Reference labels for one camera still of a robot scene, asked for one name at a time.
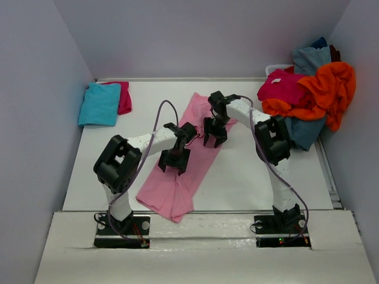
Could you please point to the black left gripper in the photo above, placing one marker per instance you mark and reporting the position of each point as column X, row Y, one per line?
column 181, row 164

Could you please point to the dark blue t-shirt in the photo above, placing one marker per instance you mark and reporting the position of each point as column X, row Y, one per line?
column 319, row 43

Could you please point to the maroon t-shirt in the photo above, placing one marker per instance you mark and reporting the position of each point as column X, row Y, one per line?
column 335, row 54

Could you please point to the crumpled magenta t-shirt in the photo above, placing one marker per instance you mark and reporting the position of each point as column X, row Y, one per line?
column 281, row 84

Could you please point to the folded magenta t-shirt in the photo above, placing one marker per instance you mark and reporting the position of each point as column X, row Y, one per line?
column 125, row 103

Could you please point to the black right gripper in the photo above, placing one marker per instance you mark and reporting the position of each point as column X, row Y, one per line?
column 221, row 137

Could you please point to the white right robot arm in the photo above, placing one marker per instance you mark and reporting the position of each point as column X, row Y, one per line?
column 273, row 145

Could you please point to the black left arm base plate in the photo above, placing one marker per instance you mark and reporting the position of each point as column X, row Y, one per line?
column 134, row 235

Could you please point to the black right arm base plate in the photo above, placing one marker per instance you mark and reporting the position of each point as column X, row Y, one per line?
column 268, row 235

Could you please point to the crumpled orange t-shirt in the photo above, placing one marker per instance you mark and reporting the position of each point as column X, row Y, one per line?
column 327, row 95

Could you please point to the white laundry basket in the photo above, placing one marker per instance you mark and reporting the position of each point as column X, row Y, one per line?
column 271, row 68

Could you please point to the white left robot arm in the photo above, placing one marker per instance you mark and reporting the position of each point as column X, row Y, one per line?
column 122, row 159

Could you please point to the folded turquoise t-shirt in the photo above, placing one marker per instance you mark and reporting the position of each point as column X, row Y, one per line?
column 100, row 105

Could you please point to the light pink t-shirt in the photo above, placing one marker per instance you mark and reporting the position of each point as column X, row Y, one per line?
column 172, row 183

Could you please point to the grey-blue t-shirt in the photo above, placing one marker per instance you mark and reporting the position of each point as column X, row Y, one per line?
column 308, row 60

